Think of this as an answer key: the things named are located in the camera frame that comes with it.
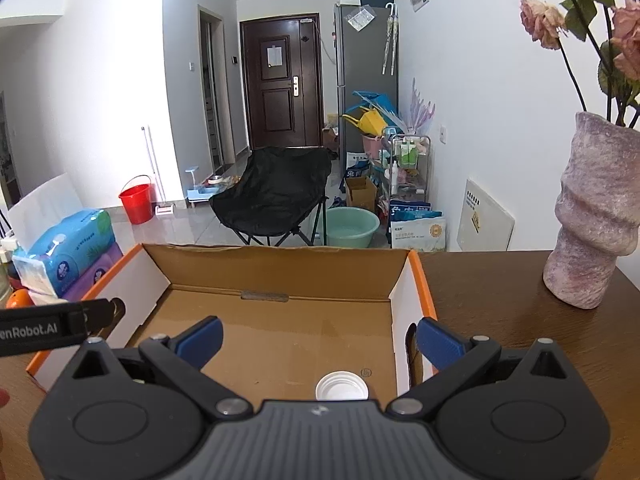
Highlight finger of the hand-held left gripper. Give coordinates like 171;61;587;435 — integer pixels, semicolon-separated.
82;297;126;336

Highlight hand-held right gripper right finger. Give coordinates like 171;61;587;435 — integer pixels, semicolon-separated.
387;316;568;422

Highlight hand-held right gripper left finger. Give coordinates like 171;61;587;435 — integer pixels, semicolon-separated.
72;316;253;422

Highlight orange-edged cardboard box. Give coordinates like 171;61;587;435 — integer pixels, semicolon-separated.
26;243;440;403

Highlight purple tissue pack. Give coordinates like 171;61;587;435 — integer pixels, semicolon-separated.
30;245;123;306

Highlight blue tissue pack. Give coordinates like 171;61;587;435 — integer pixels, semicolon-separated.
7;172;116;297

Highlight white and yellow litter bag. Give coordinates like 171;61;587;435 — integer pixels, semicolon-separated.
390;212;447;251

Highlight red plastic bucket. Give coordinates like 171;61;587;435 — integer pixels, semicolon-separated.
118;175;153;225

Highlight white leaning board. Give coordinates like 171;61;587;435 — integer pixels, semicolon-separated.
456;178;516;252

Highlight blue litter bag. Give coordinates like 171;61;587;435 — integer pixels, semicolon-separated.
387;200;432;221

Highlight green plastic basin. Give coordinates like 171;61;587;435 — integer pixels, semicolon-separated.
309;206;380;248

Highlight blue and white pet feeder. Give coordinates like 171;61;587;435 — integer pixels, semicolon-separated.
185;166;223;208

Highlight white mop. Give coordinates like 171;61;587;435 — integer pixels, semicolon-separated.
141;126;175;216

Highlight small open cardboard box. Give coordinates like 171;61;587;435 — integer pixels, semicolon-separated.
345;176;378;213

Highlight black folding chair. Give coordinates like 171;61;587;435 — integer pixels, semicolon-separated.
209;146;333;247

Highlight metal rack cart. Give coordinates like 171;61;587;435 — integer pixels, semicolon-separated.
380;127;432;211

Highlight pink textured vase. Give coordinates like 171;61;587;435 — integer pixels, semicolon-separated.
543;111;640;310

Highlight blue and white bag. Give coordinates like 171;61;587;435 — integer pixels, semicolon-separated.
346;152;373;178

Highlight pink plastic bucket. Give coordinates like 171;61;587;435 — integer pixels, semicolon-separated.
361;132;386;161

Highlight yellow watering can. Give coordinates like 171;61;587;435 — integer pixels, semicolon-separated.
341;107;388;136

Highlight purple fairy wings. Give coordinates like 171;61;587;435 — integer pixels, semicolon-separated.
407;78;436;136

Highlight dark brown entrance door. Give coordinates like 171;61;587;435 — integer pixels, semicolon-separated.
239;13;323;151

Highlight blue plastic dustpan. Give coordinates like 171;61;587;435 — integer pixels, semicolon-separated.
352;91;401;126

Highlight grey refrigerator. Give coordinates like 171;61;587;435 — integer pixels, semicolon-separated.
334;2;399;181

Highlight folded clear umbrella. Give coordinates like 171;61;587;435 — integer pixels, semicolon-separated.
382;2;399;76

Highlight clear plastic bag with paper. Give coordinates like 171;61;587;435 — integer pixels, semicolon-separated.
346;6;376;31

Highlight bunch of dried pink roses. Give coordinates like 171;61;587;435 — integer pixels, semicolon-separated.
520;0;640;128

